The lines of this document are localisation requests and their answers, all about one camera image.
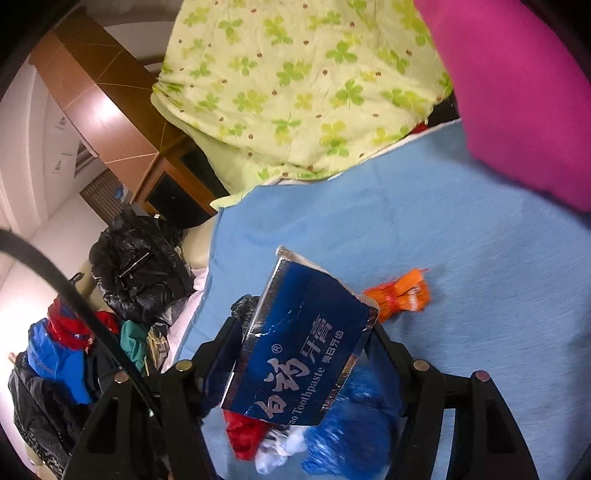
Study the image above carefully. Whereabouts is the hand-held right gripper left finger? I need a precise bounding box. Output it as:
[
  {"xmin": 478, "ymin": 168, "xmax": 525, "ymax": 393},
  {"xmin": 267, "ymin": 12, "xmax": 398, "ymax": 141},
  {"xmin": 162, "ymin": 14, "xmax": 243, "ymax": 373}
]
[{"xmin": 62, "ymin": 316, "xmax": 252, "ymax": 480}]

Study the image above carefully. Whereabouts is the orange snack wrapper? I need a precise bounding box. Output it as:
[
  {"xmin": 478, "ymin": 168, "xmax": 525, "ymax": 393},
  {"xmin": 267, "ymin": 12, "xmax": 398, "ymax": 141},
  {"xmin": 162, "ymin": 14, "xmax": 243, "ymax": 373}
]
[{"xmin": 362, "ymin": 268, "xmax": 431, "ymax": 324}]

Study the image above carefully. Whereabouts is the magenta pillow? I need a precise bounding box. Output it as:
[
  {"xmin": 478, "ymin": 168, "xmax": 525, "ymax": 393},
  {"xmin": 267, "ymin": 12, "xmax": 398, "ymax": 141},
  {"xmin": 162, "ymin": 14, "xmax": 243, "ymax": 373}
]
[{"xmin": 413, "ymin": 0, "xmax": 591, "ymax": 210}]

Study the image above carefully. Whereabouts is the blue toothpaste box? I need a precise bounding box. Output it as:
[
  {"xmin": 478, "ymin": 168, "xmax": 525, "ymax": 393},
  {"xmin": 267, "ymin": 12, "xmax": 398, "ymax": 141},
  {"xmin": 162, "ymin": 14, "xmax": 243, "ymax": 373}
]
[{"xmin": 221, "ymin": 246, "xmax": 380, "ymax": 428}]

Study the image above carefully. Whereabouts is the dark jacket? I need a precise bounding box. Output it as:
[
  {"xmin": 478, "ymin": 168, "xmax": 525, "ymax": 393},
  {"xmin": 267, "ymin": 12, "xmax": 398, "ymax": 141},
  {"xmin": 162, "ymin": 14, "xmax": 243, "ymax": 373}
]
[{"xmin": 7, "ymin": 351, "xmax": 116, "ymax": 467}]

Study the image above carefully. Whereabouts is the pale pink bed sheet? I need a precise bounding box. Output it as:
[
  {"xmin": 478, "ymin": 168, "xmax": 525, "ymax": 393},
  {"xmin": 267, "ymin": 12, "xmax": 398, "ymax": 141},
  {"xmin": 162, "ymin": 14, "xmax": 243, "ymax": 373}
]
[{"xmin": 164, "ymin": 268, "xmax": 212, "ymax": 370}]

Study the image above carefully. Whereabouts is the blue garment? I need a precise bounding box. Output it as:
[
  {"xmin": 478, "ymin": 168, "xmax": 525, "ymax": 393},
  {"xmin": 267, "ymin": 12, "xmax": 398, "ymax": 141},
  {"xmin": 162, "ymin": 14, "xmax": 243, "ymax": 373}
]
[{"xmin": 25, "ymin": 318, "xmax": 93, "ymax": 406}]

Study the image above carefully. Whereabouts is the black puffer jacket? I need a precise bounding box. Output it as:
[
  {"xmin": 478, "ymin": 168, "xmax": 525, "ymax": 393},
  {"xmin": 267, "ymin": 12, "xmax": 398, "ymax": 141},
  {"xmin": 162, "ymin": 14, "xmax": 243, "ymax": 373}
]
[{"xmin": 89, "ymin": 210, "xmax": 195, "ymax": 326}]

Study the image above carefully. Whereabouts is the black cable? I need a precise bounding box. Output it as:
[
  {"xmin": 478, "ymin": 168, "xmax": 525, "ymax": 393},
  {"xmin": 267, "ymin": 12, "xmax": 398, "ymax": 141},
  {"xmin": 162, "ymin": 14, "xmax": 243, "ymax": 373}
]
[{"xmin": 0, "ymin": 229, "xmax": 162, "ymax": 416}]

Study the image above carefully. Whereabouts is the cream cushion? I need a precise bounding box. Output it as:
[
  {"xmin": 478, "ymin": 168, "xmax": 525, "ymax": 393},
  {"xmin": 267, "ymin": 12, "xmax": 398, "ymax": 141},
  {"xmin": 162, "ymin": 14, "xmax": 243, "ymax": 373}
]
[{"xmin": 182, "ymin": 226, "xmax": 218, "ymax": 273}]

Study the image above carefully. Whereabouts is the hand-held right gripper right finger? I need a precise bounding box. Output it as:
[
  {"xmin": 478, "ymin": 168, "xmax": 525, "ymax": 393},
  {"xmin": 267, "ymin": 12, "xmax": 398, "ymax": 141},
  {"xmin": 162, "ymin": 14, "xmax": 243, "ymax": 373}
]
[{"xmin": 365, "ymin": 323, "xmax": 541, "ymax": 480}]

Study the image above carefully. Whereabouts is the brown wooden cabinet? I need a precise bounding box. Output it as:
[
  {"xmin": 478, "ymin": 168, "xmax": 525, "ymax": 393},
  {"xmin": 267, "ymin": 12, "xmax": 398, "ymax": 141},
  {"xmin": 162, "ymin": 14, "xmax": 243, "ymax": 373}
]
[{"xmin": 28, "ymin": 7, "xmax": 218, "ymax": 217}]

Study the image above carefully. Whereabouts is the light blue blanket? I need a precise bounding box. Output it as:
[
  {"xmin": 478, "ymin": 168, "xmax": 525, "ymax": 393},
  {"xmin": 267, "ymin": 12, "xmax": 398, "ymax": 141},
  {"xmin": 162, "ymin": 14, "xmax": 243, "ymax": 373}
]
[{"xmin": 173, "ymin": 117, "xmax": 591, "ymax": 480}]

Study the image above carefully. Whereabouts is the black plastic bag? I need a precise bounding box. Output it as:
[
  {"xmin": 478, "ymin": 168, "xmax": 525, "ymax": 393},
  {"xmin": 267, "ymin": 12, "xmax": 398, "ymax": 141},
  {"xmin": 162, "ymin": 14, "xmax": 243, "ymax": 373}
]
[{"xmin": 230, "ymin": 295, "xmax": 262, "ymax": 337}]

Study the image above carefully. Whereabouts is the green clover print quilt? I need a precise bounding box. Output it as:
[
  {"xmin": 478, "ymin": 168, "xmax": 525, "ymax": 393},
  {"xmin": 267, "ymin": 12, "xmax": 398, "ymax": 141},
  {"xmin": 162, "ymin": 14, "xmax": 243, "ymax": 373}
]
[{"xmin": 150, "ymin": 0, "xmax": 455, "ymax": 208}]

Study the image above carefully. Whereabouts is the crumpled white tissue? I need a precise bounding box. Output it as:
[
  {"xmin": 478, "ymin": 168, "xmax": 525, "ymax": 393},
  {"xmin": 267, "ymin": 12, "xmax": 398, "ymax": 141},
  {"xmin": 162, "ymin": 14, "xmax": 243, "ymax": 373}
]
[{"xmin": 255, "ymin": 422, "xmax": 308, "ymax": 476}]

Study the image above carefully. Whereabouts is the blue plastic bag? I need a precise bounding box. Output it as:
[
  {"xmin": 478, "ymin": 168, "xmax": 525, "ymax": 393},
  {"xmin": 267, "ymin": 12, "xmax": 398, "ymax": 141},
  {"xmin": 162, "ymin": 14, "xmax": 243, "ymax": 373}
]
[{"xmin": 302, "ymin": 364, "xmax": 409, "ymax": 480}]

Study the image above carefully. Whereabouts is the red garment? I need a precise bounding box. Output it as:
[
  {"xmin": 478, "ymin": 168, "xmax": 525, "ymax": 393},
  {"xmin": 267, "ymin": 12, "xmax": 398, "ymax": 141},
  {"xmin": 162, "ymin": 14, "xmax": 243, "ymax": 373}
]
[{"xmin": 46, "ymin": 295, "xmax": 121, "ymax": 354}]

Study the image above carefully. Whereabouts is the crumpled red plastic bag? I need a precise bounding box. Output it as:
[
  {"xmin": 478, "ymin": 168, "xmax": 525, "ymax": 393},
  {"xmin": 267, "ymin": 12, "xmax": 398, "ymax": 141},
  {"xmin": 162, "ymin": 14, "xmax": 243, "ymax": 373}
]
[{"xmin": 224, "ymin": 408, "xmax": 271, "ymax": 462}]

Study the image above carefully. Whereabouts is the green garment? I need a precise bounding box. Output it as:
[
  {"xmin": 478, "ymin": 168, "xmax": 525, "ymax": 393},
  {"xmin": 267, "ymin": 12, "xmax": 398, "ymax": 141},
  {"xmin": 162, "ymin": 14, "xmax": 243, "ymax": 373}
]
[{"xmin": 120, "ymin": 320, "xmax": 153, "ymax": 374}]

